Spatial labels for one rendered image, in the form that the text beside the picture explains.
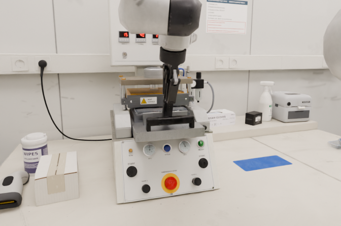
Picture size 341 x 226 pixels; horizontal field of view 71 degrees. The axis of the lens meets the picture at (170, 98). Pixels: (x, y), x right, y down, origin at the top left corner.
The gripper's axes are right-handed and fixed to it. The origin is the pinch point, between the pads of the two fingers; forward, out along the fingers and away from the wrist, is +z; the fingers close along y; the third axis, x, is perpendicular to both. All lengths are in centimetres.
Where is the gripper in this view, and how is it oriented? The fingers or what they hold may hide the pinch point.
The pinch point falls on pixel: (167, 109)
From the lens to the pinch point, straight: 77.2
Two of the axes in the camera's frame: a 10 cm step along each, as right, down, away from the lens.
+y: 2.3, 4.9, -8.4
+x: 9.7, -0.4, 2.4
